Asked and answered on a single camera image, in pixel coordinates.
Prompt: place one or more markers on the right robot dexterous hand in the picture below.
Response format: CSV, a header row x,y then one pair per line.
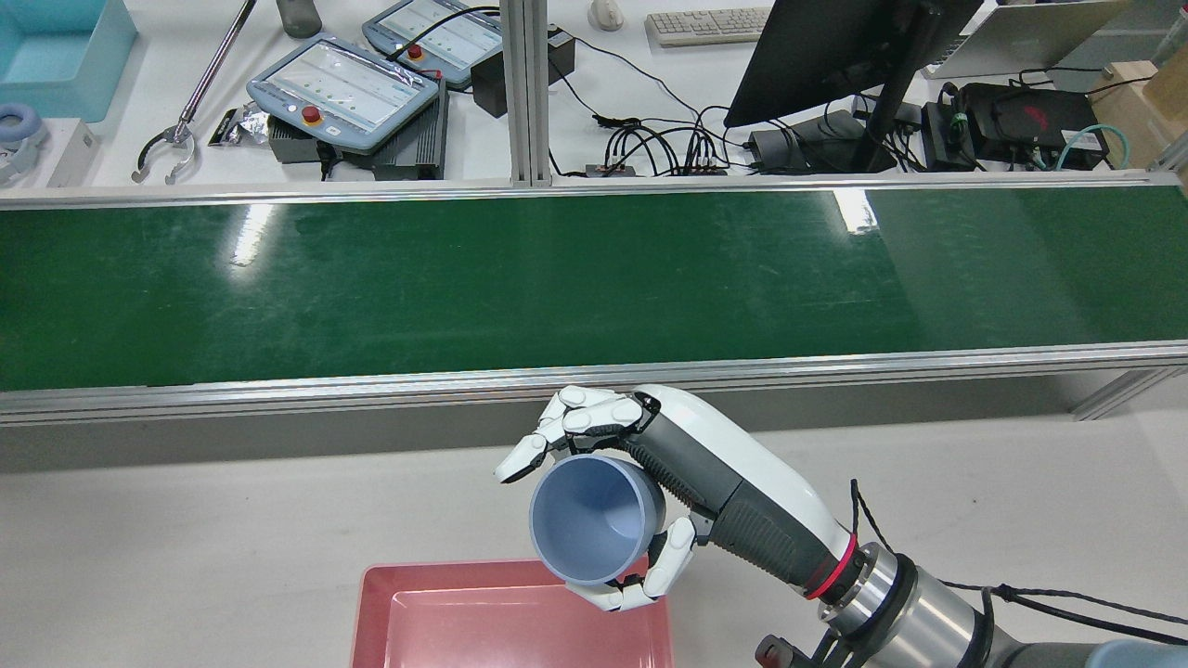
x,y
733,482

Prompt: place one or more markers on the blue plastic cup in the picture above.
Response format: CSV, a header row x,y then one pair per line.
x,y
585,520

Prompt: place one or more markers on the right UR5e robot arm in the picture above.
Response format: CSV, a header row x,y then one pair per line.
x,y
919,612

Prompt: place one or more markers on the pink plastic box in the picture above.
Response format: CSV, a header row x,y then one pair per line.
x,y
464,622

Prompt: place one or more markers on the small black box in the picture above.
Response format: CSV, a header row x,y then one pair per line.
x,y
487,88

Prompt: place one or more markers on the black finned controller box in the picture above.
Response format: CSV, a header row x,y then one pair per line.
x,y
418,139

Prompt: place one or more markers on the black mini computer box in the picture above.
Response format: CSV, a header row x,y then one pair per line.
x,y
1035,121

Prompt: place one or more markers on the wooden box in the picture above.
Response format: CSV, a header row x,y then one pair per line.
x,y
1137,102

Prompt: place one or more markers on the white box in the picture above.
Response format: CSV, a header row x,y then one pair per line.
x,y
72,153

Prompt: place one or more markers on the light blue plastic box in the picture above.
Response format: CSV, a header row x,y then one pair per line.
x,y
56,56

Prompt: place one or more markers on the green conveyor belt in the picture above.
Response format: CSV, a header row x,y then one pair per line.
x,y
557,288

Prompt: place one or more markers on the aluminium conveyor leg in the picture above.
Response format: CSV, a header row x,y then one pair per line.
x,y
1123,394

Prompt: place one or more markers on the black computer monitor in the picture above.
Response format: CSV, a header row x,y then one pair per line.
x,y
817,46

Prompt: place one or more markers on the white keyboard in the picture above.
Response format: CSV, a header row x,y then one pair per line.
x,y
705,26

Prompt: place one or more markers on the white computer mouse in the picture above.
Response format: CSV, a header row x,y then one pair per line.
x,y
606,14

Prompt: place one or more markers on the small grey teach pendant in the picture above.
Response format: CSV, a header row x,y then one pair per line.
x,y
445,37

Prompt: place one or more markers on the silver laptop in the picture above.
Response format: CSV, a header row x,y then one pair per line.
x,y
1030,37

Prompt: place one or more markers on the large grey teach pendant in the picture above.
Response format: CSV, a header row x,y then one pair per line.
x,y
343,88

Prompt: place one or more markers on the silver foil packet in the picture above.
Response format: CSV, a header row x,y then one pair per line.
x,y
237,125

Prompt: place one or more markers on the grey cylinder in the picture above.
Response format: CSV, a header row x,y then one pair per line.
x,y
299,17

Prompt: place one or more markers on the metal grabber tool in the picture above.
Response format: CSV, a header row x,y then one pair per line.
x,y
209,70

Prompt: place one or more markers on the aluminium profile post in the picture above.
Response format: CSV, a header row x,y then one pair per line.
x,y
524,93

